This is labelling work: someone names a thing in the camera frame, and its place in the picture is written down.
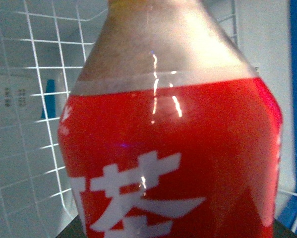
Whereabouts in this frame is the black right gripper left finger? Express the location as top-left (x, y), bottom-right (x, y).
top-left (56, 216), bottom-right (85, 238)

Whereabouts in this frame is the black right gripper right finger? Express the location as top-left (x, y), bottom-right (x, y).
top-left (273, 219), bottom-right (297, 238)

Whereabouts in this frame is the red label drink bottle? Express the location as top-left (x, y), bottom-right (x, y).
top-left (58, 0), bottom-right (282, 238)

